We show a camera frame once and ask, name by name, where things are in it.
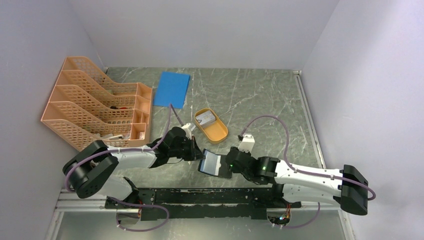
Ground yellow oval tray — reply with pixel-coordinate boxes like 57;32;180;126
194;108;229;145

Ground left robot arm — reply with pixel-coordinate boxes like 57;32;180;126
62;123;205;208

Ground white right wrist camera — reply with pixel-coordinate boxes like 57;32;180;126
238;134;255;153

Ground white VIP card stack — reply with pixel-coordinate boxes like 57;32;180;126
195;110;216;128

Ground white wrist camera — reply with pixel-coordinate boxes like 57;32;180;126
181;122;196;138
238;134;255;153

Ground black leather card holder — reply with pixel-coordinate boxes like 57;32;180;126
198;148;232;179

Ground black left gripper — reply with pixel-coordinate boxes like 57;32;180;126
169;135;206;161

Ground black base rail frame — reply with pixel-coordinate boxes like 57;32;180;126
99;178;301;221

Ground blue folder sheet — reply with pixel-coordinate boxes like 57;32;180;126
153;71;191;109

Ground peach plastic file organizer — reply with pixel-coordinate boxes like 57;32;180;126
40;56;153;151

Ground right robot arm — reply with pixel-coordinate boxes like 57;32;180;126
225;147;370;216

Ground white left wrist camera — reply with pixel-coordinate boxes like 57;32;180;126
181;122;196;138

